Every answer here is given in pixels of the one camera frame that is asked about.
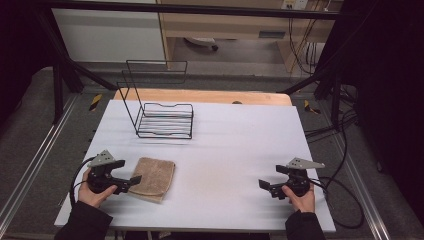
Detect white board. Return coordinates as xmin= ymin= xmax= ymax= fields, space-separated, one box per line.
xmin=54 ymin=99 xmax=337 ymax=233

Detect yellow black tape marker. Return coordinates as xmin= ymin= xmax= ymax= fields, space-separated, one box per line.
xmin=88 ymin=93 xmax=104 ymax=112
xmin=303 ymin=99 xmax=322 ymax=115

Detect aluminium floor rail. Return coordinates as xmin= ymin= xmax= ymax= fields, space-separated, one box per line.
xmin=0 ymin=94 xmax=80 ymax=228
xmin=328 ymin=133 xmax=392 ymax=240

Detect light wooden desk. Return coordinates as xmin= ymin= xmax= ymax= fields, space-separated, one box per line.
xmin=156 ymin=0 xmax=344 ymax=73

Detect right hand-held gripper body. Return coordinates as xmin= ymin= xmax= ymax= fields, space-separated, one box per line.
xmin=283 ymin=157 xmax=326 ymax=198

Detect hanging desk cables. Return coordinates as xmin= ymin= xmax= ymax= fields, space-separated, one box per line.
xmin=287 ymin=13 xmax=329 ymax=77

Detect dark curtain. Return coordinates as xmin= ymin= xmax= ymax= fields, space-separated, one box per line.
xmin=0 ymin=0 xmax=56 ymax=126
xmin=328 ymin=0 xmax=424 ymax=218

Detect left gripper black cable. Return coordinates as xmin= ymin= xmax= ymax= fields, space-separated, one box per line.
xmin=69 ymin=156 xmax=98 ymax=208

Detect person's right hand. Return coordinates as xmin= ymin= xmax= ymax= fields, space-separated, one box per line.
xmin=281 ymin=182 xmax=316 ymax=214

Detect office chair base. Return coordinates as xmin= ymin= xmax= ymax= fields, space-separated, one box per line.
xmin=184 ymin=36 xmax=220 ymax=52

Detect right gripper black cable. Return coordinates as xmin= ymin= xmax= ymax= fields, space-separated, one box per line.
xmin=308 ymin=176 xmax=365 ymax=230

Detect white cabinet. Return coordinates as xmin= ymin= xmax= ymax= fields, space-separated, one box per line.
xmin=51 ymin=8 xmax=166 ymax=63

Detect black metal frame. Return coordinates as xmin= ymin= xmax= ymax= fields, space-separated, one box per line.
xmin=33 ymin=0 xmax=379 ymax=131

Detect beige towel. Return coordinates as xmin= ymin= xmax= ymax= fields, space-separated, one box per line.
xmin=128 ymin=156 xmax=177 ymax=205

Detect black wire rack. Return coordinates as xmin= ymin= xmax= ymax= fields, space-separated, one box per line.
xmin=116 ymin=59 xmax=195 ymax=140

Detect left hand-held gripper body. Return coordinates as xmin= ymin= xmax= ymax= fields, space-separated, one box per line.
xmin=87 ymin=149 xmax=118 ymax=195

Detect wall power outlet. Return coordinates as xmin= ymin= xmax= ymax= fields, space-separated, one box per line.
xmin=281 ymin=0 xmax=310 ymax=11

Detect black floor cables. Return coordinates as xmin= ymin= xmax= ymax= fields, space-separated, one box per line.
xmin=303 ymin=84 xmax=361 ymax=144

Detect person's left hand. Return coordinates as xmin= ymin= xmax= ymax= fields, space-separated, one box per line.
xmin=77 ymin=168 xmax=118 ymax=209

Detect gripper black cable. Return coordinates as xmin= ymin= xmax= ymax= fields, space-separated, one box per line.
xmin=69 ymin=156 xmax=98 ymax=208
xmin=308 ymin=176 xmax=365 ymax=230

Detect wooden table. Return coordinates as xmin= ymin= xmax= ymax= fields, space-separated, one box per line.
xmin=113 ymin=87 xmax=294 ymax=107

